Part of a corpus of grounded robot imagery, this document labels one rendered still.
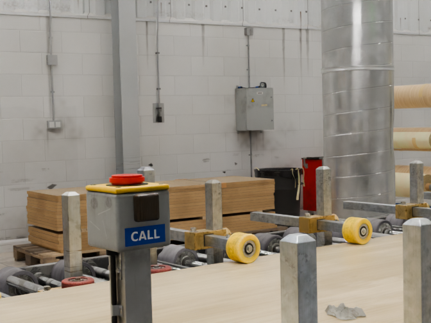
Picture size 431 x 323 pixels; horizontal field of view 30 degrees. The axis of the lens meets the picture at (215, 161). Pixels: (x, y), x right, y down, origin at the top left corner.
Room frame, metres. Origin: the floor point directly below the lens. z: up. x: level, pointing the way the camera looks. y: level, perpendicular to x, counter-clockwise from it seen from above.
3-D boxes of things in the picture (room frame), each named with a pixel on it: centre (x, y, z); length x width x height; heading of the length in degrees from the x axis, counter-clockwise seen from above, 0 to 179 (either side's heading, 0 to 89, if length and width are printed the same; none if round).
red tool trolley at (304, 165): (9.79, -1.45, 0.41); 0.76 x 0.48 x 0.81; 129
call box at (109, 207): (0.91, 0.10, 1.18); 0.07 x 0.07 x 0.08; 37
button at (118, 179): (0.91, 0.10, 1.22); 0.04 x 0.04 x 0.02
